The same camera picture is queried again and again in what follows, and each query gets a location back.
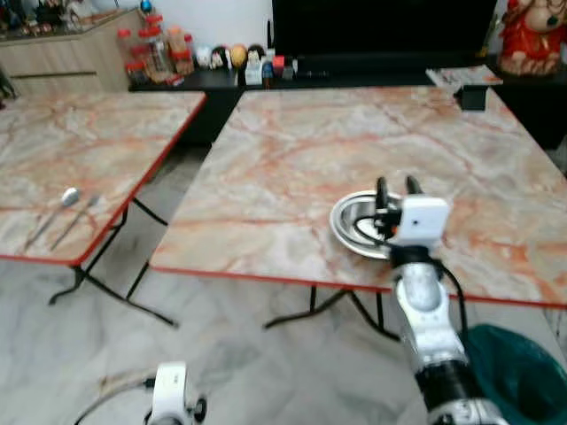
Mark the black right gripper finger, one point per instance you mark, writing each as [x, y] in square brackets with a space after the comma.
[383, 191]
[415, 188]

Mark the round steel plate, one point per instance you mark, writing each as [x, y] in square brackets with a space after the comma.
[348, 226]

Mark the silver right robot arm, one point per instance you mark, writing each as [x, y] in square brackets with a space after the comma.
[421, 301]

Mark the black table clamp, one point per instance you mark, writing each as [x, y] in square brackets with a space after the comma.
[473, 97]

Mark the black metal table legs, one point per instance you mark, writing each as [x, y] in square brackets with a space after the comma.
[312, 312]
[124, 301]

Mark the printed pamphlet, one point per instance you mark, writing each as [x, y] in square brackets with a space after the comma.
[462, 76]

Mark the black remote control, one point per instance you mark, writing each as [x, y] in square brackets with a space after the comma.
[313, 73]

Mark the black television cabinet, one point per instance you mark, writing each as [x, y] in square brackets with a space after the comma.
[532, 106]

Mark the black television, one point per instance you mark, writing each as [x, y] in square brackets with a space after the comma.
[381, 27]

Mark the small white box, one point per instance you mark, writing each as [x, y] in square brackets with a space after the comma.
[253, 73]

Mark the small black figurine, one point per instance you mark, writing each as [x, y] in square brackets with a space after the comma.
[257, 53]

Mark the red seated figurine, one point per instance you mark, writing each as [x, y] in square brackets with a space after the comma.
[530, 40]

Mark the small yellow round figurine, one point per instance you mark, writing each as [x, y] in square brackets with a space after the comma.
[238, 57]

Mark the small dark figurine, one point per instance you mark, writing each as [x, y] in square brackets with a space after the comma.
[221, 58]

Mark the green trash bag bin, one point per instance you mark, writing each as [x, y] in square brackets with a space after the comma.
[523, 381]

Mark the small white figurine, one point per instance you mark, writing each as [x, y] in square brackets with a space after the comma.
[204, 57]

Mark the steel spoon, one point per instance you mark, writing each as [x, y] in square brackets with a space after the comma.
[69, 197]

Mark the jar with orange contents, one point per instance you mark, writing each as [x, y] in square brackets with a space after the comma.
[179, 39]

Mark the tall clear jar red lid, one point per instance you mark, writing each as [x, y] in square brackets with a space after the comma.
[157, 49]

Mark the small clear jar red lid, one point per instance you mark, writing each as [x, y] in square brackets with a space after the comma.
[137, 73]

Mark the light wooden cabinet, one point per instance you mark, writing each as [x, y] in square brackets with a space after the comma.
[62, 57]

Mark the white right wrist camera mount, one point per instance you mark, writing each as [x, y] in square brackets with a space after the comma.
[423, 220]

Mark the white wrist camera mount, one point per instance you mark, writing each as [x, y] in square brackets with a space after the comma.
[168, 390]
[423, 220]

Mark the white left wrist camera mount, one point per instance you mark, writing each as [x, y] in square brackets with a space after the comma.
[168, 390]

